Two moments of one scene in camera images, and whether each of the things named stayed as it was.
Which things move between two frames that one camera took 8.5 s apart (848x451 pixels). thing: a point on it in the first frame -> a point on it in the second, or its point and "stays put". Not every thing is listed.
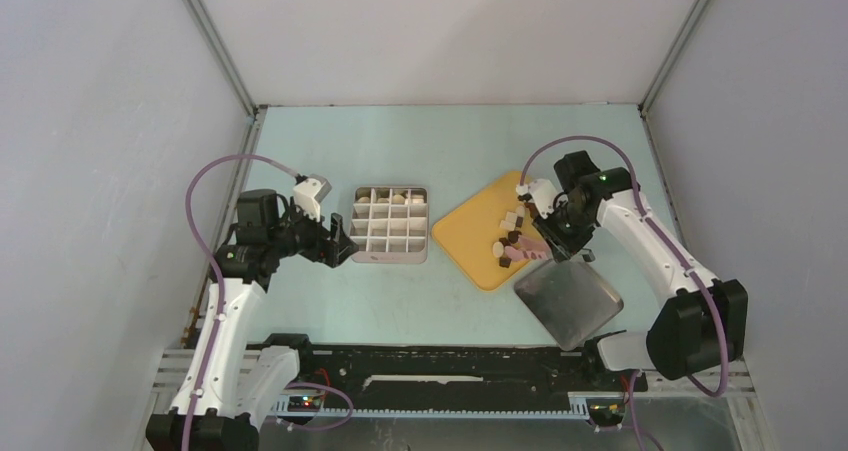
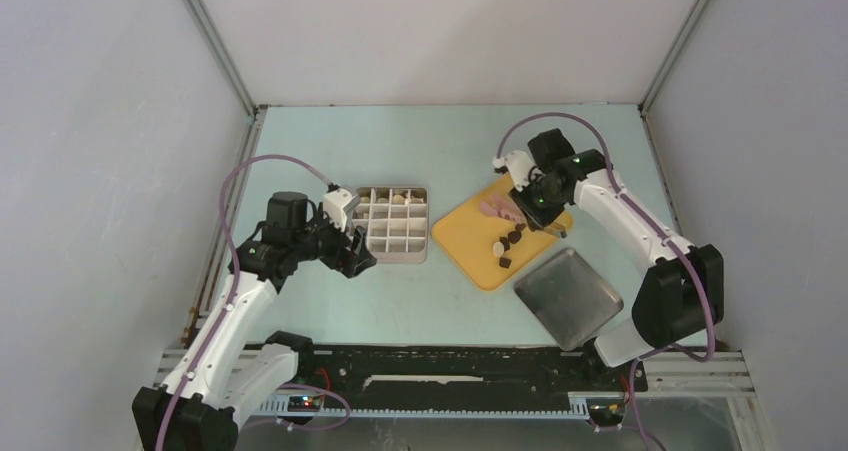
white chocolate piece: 498,249 stays put
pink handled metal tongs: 529,248 -> 498,205
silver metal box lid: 570,299 stays put
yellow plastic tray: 468,232 stays put
